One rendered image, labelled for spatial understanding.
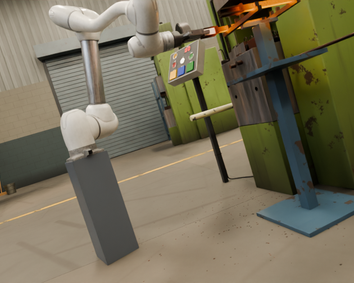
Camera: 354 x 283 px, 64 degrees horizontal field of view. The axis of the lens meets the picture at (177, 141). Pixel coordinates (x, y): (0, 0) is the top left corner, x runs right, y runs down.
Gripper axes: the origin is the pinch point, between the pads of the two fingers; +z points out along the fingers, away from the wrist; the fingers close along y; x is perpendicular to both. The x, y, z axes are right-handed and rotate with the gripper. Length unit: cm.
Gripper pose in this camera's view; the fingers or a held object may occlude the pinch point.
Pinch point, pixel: (208, 32)
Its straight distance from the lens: 153.7
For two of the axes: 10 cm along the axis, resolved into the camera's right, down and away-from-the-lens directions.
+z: 9.0, -3.0, 3.1
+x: -2.9, -9.5, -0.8
